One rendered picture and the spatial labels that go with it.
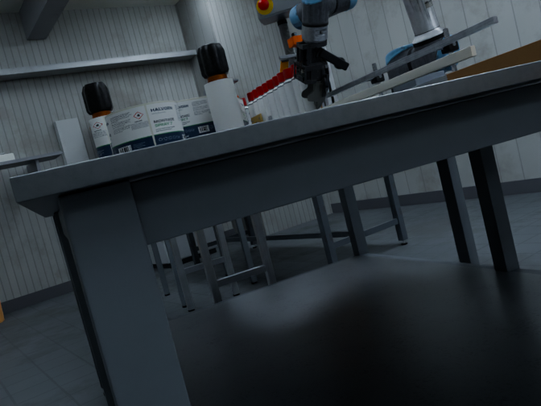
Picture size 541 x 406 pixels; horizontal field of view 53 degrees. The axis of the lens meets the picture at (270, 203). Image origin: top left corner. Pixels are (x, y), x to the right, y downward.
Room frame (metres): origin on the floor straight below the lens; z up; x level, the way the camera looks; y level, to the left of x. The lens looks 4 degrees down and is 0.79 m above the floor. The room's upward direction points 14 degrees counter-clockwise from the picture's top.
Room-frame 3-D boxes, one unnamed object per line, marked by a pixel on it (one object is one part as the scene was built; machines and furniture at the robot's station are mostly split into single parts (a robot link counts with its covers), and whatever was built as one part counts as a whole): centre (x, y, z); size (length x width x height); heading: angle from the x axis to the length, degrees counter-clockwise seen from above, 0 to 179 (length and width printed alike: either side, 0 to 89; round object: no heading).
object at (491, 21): (1.56, -0.31, 0.96); 1.07 x 0.01 x 0.01; 22
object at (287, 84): (1.83, -0.16, 0.98); 0.05 x 0.05 x 0.20
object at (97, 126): (1.76, 0.45, 1.04); 0.09 x 0.09 x 0.29
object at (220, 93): (1.64, 0.06, 1.03); 0.09 x 0.09 x 0.30
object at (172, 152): (1.66, -0.12, 0.82); 2.10 x 1.50 x 0.02; 22
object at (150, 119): (1.52, 0.28, 0.95); 0.20 x 0.20 x 0.14
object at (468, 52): (1.53, -0.24, 0.91); 1.07 x 0.01 x 0.02; 22
